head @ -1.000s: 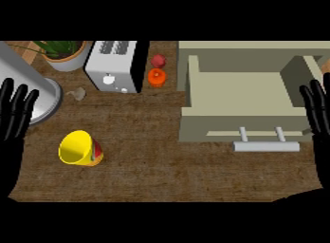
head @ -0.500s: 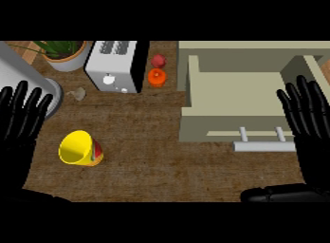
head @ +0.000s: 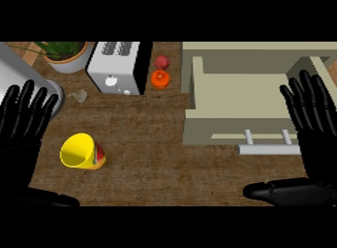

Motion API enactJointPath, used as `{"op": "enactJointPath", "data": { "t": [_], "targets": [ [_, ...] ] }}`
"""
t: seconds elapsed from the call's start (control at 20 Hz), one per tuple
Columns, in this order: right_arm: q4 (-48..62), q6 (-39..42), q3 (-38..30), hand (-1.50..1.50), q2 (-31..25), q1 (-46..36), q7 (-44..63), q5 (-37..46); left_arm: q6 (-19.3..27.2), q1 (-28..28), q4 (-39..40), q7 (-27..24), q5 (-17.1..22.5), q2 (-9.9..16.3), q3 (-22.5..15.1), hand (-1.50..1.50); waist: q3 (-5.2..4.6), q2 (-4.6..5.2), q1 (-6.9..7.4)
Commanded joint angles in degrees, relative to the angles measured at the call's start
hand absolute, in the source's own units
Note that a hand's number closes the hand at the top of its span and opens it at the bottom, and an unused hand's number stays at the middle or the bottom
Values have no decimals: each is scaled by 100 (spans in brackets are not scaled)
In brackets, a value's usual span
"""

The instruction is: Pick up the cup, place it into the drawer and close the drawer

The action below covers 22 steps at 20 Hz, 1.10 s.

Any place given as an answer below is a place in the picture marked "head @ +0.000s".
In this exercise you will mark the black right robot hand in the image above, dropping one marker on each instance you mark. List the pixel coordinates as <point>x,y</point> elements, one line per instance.
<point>319,151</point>

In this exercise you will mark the grey cylindrical appliance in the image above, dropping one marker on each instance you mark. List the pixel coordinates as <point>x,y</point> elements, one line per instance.
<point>9,77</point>

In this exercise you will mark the yellow cup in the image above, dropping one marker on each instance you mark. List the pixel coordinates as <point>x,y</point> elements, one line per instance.
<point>81,151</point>

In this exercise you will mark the beige open drawer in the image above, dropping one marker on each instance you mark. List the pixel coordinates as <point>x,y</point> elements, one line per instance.
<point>238,106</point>

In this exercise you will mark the red shaker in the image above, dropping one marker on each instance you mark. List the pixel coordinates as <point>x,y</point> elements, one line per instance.
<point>162,62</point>

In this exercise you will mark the orange shaker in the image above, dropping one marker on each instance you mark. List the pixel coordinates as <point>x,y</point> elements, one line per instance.
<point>161,79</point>

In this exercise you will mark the small beige garlic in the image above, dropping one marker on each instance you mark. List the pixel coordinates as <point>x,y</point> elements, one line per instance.
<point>80,95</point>

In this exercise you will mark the beige cabinet body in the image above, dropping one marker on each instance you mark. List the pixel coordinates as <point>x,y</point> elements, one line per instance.
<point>264,55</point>

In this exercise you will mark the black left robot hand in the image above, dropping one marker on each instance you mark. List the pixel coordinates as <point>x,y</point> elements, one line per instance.
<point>14,135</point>

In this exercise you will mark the potted green plant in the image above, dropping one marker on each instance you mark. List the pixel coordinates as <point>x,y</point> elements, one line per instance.
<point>68,55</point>

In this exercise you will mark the white toaster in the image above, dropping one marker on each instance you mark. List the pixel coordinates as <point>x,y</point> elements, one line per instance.
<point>117,69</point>

